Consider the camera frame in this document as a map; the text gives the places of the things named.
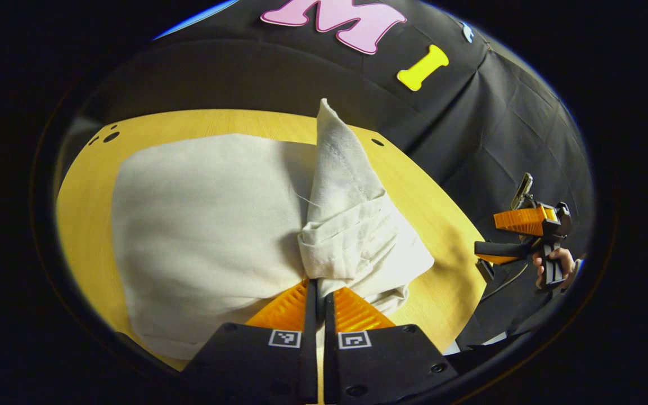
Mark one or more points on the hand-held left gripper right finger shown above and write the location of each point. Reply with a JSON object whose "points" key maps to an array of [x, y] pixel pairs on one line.
{"points": [[331, 349]]}

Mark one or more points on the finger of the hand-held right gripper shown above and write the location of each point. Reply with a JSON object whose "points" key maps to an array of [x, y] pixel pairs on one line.
{"points": [[521, 220], [501, 249]]}

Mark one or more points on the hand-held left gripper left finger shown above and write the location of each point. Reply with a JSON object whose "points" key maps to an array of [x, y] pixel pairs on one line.
{"points": [[310, 349]]}

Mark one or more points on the white jeans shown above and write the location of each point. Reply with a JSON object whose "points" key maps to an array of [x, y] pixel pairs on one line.
{"points": [[200, 225]]}

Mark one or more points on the black backdrop cloth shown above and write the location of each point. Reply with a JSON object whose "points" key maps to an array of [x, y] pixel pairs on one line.
{"points": [[470, 140]]}

